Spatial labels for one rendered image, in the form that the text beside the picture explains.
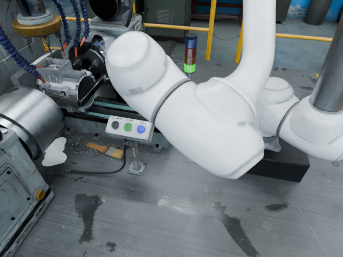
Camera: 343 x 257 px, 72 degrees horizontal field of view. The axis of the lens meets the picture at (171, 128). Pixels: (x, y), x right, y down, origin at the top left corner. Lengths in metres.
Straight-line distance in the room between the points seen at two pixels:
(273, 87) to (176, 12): 3.36
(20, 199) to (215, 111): 0.75
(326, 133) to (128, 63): 0.68
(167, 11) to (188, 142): 3.90
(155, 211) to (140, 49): 0.71
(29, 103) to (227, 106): 0.78
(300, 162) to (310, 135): 0.21
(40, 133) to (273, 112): 0.85
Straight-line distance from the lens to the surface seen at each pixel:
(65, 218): 1.03
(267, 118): 0.96
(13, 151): 0.88
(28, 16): 1.13
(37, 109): 0.98
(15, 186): 0.91
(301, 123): 0.89
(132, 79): 0.36
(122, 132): 0.88
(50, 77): 1.21
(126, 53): 0.36
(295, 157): 1.09
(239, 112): 0.35
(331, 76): 0.79
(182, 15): 4.16
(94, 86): 1.22
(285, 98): 0.95
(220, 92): 0.36
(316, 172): 1.24
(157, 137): 1.12
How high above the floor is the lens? 1.64
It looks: 42 degrees down
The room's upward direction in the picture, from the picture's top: straight up
